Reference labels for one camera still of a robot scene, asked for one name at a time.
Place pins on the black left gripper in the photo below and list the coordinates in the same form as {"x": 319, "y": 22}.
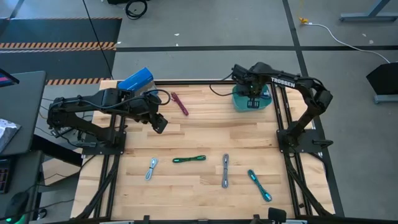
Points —
{"x": 159, "y": 123}

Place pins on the teal plastic bin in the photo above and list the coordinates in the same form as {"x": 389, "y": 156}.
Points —
{"x": 239, "y": 105}

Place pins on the black computer mouse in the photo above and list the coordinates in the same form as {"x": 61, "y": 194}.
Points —
{"x": 17, "y": 203}

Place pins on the blue game controller box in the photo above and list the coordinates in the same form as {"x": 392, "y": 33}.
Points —
{"x": 135, "y": 80}

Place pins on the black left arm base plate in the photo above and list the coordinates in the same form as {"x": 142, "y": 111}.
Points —
{"x": 118, "y": 150}

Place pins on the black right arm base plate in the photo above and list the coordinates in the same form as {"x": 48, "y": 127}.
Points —
{"x": 306, "y": 147}

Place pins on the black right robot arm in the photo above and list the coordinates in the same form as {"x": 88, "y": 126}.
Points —
{"x": 298, "y": 81}

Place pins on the black rectangular object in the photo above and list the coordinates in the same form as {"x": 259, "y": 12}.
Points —
{"x": 276, "y": 215}

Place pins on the black side desk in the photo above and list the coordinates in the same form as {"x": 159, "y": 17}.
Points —
{"x": 21, "y": 102}

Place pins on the grey printed paper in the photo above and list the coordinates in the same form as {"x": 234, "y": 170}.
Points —
{"x": 7, "y": 130}

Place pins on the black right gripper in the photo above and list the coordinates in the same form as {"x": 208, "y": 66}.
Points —
{"x": 252, "y": 87}

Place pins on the grey metal table leg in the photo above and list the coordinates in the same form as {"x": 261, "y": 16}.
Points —
{"x": 370, "y": 15}

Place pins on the dark monitor screen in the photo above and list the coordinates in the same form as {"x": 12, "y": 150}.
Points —
{"x": 7, "y": 78}

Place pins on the black floor stand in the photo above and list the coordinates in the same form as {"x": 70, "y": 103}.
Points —
{"x": 385, "y": 77}

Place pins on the black keyboard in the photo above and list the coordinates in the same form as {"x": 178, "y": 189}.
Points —
{"x": 4, "y": 175}

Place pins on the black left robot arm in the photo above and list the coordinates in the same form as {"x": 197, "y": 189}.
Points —
{"x": 105, "y": 96}

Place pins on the black aluminium table frame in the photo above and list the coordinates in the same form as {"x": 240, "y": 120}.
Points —
{"x": 281, "y": 112}

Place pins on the black hazard-striped floor mat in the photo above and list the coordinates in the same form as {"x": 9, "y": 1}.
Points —
{"x": 56, "y": 31}

